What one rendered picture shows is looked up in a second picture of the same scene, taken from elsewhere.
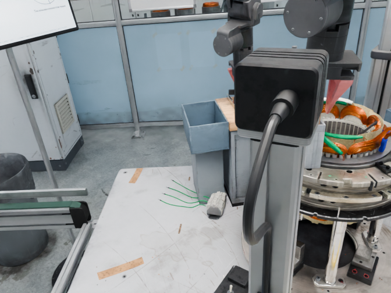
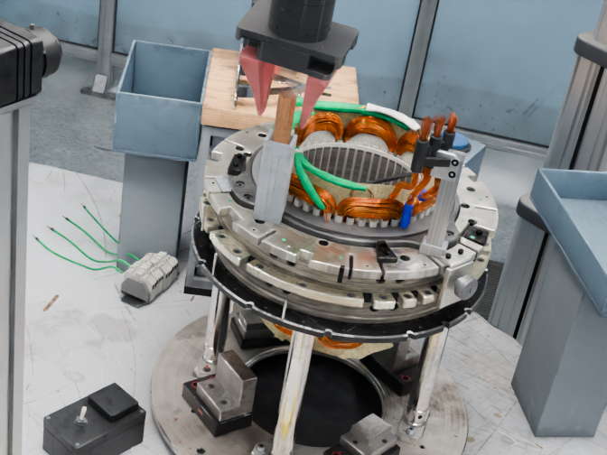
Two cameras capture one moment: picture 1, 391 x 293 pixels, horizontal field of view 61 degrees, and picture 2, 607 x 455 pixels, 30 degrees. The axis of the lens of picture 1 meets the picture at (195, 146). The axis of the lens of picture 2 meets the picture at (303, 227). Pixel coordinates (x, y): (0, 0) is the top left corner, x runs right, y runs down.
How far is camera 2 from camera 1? 0.59 m
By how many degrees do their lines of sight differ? 3
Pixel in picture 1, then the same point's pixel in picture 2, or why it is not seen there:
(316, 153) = (274, 194)
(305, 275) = (245, 440)
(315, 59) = (11, 43)
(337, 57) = (307, 36)
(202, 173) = (133, 200)
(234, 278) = (98, 401)
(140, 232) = not seen: outside the picture
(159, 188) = (46, 214)
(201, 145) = (135, 136)
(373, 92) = (565, 127)
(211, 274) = (71, 394)
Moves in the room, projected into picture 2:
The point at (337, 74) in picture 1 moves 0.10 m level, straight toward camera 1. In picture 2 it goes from (302, 63) to (239, 97)
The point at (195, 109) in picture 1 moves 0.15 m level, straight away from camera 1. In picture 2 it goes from (163, 60) to (186, 21)
